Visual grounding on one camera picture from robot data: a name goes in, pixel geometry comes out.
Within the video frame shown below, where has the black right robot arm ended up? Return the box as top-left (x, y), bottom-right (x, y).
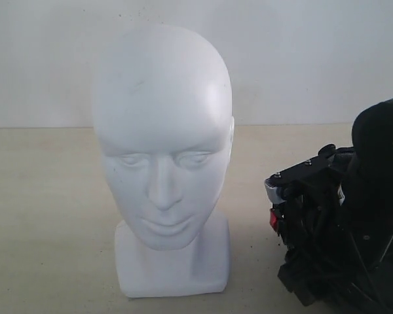
top-left (264, 98), bottom-right (393, 313)

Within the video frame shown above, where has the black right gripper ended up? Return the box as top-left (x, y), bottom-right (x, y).
top-left (264, 145), bottom-right (393, 313)

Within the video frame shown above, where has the white mannequin head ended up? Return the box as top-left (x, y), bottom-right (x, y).
top-left (92, 24), bottom-right (234, 298)

